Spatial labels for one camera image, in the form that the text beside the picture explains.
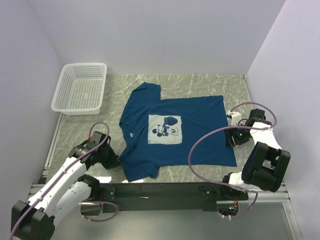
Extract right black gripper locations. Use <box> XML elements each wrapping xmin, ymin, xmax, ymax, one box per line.
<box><xmin>223</xmin><ymin>121</ymin><xmax>253</xmax><ymax>148</ymax></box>

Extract blue printed t-shirt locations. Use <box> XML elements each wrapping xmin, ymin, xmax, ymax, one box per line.
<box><xmin>119</xmin><ymin>82</ymin><xmax>237</xmax><ymax>182</ymax></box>

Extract white perforated plastic basket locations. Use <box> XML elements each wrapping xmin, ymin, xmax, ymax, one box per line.
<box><xmin>51</xmin><ymin>62</ymin><xmax>108</xmax><ymax>116</ymax></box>

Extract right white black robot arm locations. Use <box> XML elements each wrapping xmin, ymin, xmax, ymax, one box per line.
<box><xmin>219</xmin><ymin>108</ymin><xmax>291</xmax><ymax>200</ymax></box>

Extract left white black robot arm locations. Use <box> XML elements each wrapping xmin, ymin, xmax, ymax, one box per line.
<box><xmin>9</xmin><ymin>131</ymin><xmax>120</xmax><ymax>240</ymax></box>

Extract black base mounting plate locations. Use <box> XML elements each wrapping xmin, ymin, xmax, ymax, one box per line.
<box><xmin>88</xmin><ymin>182</ymin><xmax>249</xmax><ymax>213</ymax></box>

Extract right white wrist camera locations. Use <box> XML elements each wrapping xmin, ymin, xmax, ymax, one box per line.
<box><xmin>226</xmin><ymin>111</ymin><xmax>242</xmax><ymax>126</ymax></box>

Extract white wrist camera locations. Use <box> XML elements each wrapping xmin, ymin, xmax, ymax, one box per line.
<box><xmin>226</xmin><ymin>111</ymin><xmax>242</xmax><ymax>126</ymax></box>
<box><xmin>86</xmin><ymin>131</ymin><xmax>107</xmax><ymax>148</ymax></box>

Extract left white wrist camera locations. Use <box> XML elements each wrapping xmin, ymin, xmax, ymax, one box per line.
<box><xmin>86</xmin><ymin>131</ymin><xmax>107</xmax><ymax>148</ymax></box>

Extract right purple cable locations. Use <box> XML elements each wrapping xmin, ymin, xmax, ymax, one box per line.
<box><xmin>188</xmin><ymin>101</ymin><xmax>278</xmax><ymax>221</ymax></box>

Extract aluminium extrusion rail frame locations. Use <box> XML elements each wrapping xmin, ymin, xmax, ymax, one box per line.
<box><xmin>26</xmin><ymin>74</ymin><xmax>292</xmax><ymax>206</ymax></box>

